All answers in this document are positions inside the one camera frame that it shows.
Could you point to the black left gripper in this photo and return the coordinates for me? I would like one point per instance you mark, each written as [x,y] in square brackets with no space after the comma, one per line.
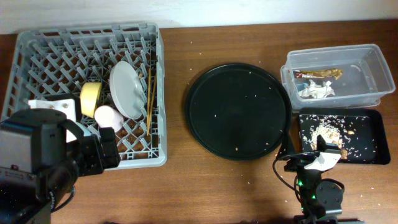
[96,162]

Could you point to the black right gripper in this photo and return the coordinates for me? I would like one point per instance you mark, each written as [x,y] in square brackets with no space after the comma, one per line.
[290,149]

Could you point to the pink plastic cup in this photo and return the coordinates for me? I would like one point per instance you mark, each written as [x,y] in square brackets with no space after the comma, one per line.
[107,117]

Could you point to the yellow bowl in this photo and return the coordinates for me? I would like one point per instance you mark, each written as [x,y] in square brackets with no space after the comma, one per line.
[90,94]

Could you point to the white round plate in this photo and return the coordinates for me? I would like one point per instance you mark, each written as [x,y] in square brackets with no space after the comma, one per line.
[126,90]

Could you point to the wooden chopstick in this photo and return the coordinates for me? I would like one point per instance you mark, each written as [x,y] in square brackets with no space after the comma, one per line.
[152,104]
[148,98]

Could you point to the light blue plastic cup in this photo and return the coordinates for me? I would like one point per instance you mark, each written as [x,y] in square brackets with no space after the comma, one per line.
[86,131]

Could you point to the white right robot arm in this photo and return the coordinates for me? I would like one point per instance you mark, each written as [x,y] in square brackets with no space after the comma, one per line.
[320,198]

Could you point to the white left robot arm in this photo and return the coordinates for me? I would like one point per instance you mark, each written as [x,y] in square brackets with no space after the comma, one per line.
[42,155]

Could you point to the clear plastic waste bin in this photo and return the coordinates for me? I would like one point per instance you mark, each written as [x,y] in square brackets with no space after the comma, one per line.
[366,76]

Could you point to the grey plastic dishwasher rack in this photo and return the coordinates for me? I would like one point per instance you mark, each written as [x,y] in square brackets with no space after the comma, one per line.
[59,61]

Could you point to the food scraps pile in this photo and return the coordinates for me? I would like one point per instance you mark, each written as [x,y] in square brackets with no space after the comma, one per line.
[353,135]

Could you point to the crumpled white paper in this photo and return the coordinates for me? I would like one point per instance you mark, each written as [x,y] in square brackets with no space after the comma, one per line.
[317,91]

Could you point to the black rectangular tray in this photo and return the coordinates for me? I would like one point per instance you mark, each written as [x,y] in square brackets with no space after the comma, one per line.
[382,156]

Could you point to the round black tray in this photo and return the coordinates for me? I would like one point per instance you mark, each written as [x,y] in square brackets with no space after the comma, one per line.
[238,111]

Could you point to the gold foil wrapper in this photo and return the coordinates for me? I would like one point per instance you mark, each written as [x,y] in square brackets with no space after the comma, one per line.
[334,72]

